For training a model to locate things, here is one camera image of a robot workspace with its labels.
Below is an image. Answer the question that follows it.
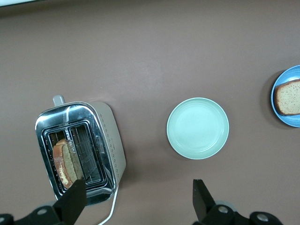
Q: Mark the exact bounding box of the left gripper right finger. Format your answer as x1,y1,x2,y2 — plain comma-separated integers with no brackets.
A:
192,179,285,225

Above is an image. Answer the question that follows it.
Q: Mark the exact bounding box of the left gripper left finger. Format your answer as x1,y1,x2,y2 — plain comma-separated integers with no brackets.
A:
0,179,87,225

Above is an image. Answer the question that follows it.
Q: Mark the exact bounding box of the brown bread slice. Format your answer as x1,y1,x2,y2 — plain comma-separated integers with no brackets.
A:
274,79,300,116
52,138,84,190

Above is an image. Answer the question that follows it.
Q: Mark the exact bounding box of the pale green round plate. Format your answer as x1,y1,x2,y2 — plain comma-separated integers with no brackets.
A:
166,97,230,161

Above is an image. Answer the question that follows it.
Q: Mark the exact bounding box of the blue round plate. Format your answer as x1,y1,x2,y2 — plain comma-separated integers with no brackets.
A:
270,65,300,128

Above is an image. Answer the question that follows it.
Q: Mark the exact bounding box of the beige chrome two-slot toaster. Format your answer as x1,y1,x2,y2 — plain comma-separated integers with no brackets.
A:
35,95,127,208

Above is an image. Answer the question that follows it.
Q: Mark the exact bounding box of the white toaster power cable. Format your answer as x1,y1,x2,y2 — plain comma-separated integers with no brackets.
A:
97,184,120,225

